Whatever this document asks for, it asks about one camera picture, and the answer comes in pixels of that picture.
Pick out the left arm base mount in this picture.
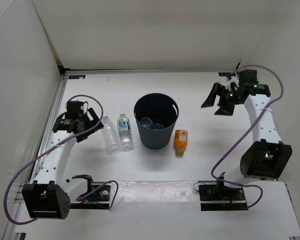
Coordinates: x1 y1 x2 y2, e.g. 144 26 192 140
70 182 118 210

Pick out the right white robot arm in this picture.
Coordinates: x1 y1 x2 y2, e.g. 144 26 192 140
201 69 292 200

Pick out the left aluminium frame rail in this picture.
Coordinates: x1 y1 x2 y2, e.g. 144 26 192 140
2 74 66 240

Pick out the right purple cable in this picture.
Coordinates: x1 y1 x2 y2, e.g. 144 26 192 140
210 64 284 208

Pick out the clear unlabelled plastic bottle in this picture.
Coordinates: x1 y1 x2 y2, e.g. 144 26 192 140
102 115 120 154

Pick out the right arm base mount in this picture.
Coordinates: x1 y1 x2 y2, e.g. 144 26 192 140
193 181 248 212

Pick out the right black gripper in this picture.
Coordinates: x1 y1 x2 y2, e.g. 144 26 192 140
201 82 243 116

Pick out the clear bottle blue label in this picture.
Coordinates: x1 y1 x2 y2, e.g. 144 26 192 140
139 117 166 130

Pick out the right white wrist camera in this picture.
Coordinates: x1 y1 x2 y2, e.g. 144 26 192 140
225 72 239 92

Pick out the right blue table sticker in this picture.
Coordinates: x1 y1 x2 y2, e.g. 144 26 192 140
218 72 231 77

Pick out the left blue table sticker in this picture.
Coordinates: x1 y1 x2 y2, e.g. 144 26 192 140
68 75 86 80

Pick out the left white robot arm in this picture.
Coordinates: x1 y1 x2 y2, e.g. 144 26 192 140
22 100 104 219

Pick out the blue table sticker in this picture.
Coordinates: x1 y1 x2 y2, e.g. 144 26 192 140
68 75 86 80
218 72 231 77

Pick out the orange plastic bottle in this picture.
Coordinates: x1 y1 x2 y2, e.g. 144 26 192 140
174 129 188 157

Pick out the dark grey plastic bin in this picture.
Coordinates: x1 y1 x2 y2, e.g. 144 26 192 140
133 93 180 150

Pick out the clear bottle green label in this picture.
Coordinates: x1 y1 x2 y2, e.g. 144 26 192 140
117 112 134 152

